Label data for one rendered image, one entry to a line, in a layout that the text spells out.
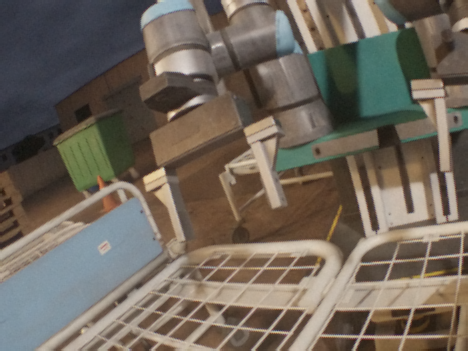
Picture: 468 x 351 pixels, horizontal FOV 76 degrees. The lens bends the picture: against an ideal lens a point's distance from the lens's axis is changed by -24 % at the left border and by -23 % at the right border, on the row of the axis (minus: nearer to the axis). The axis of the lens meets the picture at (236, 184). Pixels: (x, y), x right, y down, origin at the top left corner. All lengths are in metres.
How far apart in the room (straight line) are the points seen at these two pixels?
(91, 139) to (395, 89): 5.91
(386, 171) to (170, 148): 0.81
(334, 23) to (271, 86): 0.33
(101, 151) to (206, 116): 6.03
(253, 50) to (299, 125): 0.33
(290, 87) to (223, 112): 0.47
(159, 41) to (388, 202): 0.91
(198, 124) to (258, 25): 0.24
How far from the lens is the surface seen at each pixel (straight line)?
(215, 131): 0.46
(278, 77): 0.91
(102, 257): 1.03
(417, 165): 1.17
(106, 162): 6.50
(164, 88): 0.44
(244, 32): 0.64
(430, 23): 0.88
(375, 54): 1.02
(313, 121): 0.93
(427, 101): 0.41
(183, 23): 0.54
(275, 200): 0.44
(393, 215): 1.24
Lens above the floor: 0.90
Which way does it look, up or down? 14 degrees down
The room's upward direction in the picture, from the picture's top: 21 degrees counter-clockwise
